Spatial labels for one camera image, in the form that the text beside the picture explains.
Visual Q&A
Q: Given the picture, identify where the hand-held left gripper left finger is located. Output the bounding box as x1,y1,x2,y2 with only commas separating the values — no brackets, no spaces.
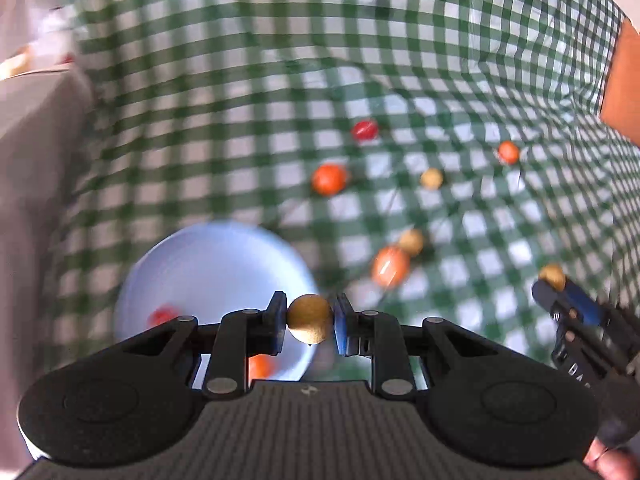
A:
120,290,289,401

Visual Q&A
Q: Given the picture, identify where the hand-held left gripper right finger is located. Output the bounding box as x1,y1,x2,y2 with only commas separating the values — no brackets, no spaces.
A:
332,293,501,401

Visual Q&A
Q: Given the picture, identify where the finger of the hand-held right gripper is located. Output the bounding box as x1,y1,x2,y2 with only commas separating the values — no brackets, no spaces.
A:
531,281,572,322
565,282,609,329

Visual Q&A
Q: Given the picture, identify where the plastic-wrapped orange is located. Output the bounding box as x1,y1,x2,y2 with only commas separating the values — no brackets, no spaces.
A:
371,245,412,289

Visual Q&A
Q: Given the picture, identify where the light blue plate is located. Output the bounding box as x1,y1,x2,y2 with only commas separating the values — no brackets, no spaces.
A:
114,222,318,382

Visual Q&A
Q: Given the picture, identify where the person's right hand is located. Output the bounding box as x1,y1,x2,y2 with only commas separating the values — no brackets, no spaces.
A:
582,436,640,480

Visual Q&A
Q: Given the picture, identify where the orange-brown panel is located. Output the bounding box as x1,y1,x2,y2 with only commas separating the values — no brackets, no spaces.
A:
600,16,640,148

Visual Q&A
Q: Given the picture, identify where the green checked cloth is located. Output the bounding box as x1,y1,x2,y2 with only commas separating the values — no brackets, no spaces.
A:
47,0,640,391

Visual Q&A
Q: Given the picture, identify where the grey cloth cover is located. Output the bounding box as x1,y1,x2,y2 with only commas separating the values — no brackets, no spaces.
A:
0,62,98,466

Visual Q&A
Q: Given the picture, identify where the pale printed sheet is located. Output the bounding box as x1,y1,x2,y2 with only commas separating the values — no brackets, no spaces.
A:
0,0,88,78

